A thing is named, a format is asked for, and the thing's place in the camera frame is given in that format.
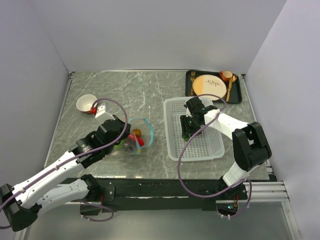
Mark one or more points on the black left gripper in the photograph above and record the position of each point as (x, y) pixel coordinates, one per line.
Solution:
(124, 126)

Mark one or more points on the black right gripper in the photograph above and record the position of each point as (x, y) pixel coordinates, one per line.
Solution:
(185, 129)

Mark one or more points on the green apple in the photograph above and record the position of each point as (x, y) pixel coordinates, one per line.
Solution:
(119, 146)

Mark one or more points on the dark purple mangosteen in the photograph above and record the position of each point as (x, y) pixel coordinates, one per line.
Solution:
(130, 148)

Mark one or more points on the brown kiwi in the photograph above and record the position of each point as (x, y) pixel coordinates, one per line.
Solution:
(137, 132)

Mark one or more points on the red chili pepper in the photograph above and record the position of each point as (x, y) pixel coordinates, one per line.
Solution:
(138, 140)

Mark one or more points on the clear zip top bag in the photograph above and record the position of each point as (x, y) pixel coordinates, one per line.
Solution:
(141, 136)

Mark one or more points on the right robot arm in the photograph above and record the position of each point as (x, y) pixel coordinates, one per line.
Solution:
(249, 142)

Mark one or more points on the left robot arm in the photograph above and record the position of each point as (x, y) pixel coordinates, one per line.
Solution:
(24, 202)

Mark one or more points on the cream orange plate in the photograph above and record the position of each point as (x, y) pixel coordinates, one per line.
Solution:
(209, 84)

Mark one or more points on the gold fork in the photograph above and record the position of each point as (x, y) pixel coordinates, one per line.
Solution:
(192, 79)

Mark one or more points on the white plastic basket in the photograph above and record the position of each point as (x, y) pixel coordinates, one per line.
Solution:
(208, 145)

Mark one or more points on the white brown bowl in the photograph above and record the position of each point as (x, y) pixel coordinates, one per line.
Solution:
(85, 104)

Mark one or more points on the black serving tray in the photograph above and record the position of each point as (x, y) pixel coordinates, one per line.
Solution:
(235, 94)

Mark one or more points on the orange coffee cup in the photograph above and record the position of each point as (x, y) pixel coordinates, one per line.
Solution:
(226, 75)

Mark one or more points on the gold spoon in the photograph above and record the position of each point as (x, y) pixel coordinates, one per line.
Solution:
(230, 83)

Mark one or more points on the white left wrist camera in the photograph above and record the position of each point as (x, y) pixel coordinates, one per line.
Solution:
(101, 113)

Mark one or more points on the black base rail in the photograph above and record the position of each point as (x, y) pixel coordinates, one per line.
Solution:
(125, 194)

